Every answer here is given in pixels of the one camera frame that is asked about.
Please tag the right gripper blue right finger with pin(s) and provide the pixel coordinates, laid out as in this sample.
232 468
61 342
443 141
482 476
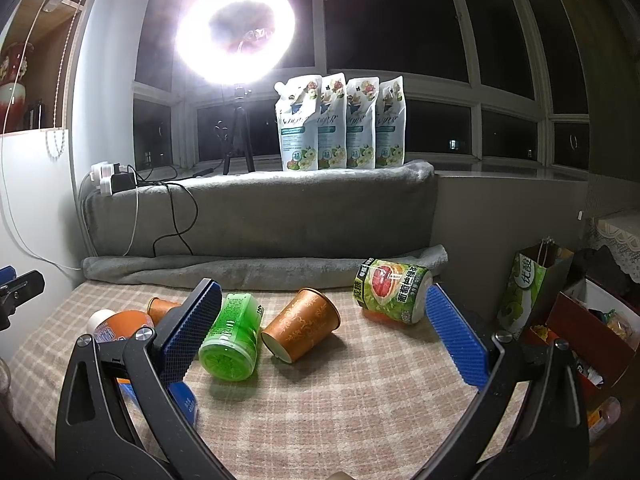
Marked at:
528 419

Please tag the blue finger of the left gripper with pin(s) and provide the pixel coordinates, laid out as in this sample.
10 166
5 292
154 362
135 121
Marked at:
15 290

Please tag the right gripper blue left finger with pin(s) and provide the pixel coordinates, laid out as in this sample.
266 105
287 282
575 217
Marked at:
94 435

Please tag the orange cup lying left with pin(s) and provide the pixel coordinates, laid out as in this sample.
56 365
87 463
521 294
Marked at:
157 308

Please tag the green tea cup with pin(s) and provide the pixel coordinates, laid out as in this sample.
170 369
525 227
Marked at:
230 348

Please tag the grapefruit label green cup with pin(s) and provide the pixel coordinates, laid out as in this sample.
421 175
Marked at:
395 290

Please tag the orange cup white base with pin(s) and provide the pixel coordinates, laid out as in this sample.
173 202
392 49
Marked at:
307 319

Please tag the red cardboard box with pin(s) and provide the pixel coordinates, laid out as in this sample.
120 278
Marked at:
602 331

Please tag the white power strip with plugs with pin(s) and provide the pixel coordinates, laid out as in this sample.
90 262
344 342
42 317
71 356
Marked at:
101 176

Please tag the black power adapter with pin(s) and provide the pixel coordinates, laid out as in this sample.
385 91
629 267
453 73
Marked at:
123 181

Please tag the green paper bag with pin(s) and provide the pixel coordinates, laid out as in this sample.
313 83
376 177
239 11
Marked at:
538 273

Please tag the plaid tablecloth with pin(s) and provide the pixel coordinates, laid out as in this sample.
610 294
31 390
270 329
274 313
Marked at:
372 400

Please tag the red white vase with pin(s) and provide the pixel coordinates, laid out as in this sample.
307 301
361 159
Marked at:
14 66

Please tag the white lace cloth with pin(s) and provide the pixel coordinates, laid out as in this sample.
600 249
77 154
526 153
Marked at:
620 234

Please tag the grey blanket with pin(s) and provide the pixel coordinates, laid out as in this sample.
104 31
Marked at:
269 230

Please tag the black tripod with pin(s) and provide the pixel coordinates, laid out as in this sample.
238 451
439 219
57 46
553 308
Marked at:
239 132

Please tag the ring light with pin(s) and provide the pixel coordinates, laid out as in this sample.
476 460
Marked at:
234 42

